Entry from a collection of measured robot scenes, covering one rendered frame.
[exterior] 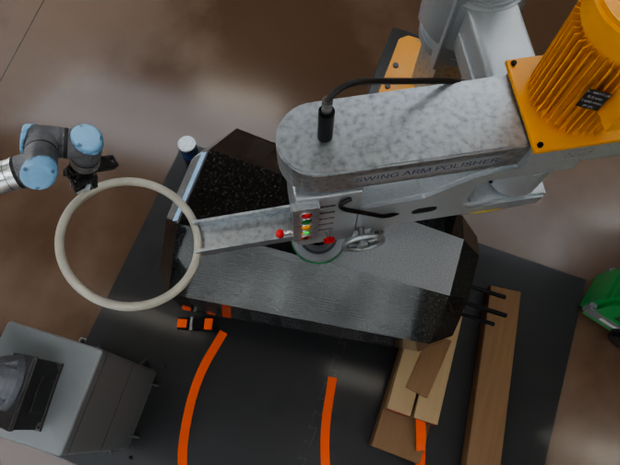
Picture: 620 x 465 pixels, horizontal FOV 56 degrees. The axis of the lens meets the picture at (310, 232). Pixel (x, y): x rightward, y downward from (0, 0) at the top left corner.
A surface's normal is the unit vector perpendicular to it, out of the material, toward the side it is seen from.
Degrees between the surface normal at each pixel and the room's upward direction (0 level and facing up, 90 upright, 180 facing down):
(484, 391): 0
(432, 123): 0
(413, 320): 45
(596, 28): 90
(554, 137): 0
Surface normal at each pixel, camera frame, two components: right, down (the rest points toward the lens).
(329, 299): -0.18, 0.42
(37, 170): 0.36, 0.58
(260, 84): 0.01, -0.32
